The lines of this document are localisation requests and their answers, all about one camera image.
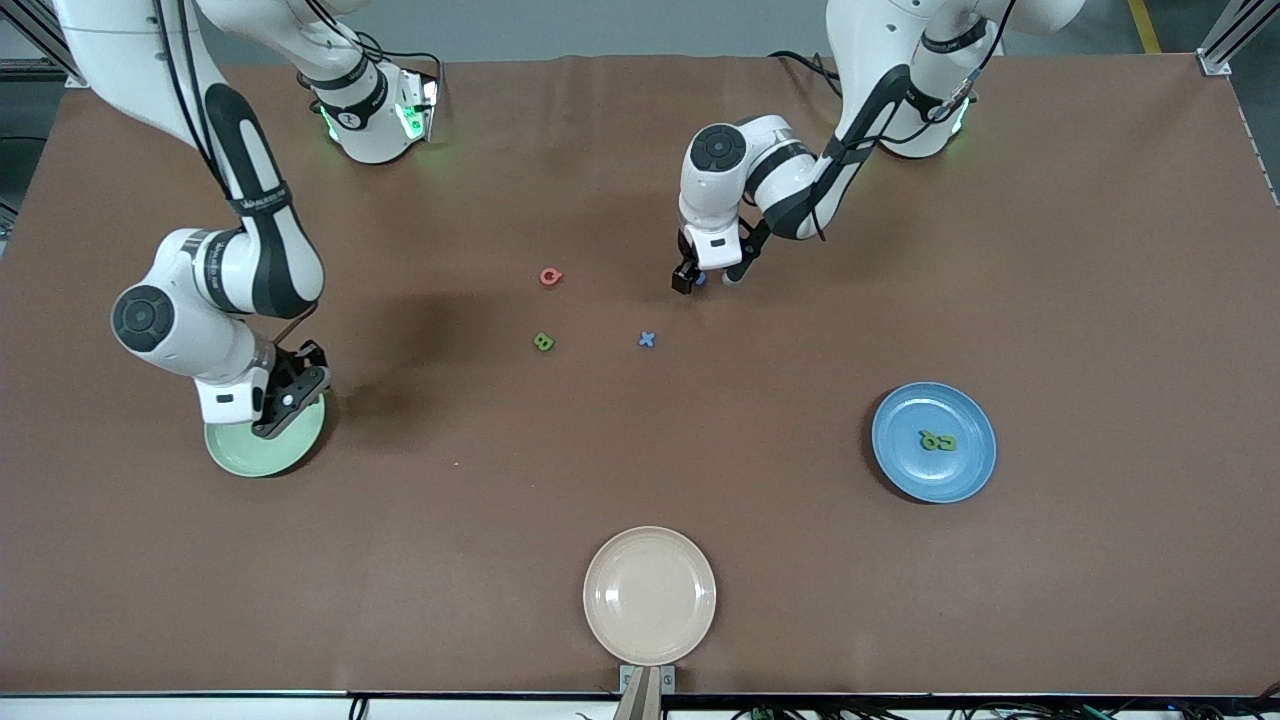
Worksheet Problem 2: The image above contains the light green plate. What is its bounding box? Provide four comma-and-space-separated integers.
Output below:
205, 395, 327, 478

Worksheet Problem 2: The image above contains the beige plate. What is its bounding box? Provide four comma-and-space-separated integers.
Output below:
582, 526, 718, 667

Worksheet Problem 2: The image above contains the blue plate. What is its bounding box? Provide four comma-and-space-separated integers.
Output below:
870, 381, 998, 504

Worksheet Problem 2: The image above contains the black arm base cable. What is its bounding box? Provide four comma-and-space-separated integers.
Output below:
300, 0, 446, 86
768, 50, 841, 91

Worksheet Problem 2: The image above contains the aluminium frame profile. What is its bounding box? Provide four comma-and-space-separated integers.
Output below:
0, 0, 96, 86
1195, 0, 1280, 76

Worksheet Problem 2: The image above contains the tan post with metal bracket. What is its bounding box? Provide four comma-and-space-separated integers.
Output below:
620, 665, 676, 720

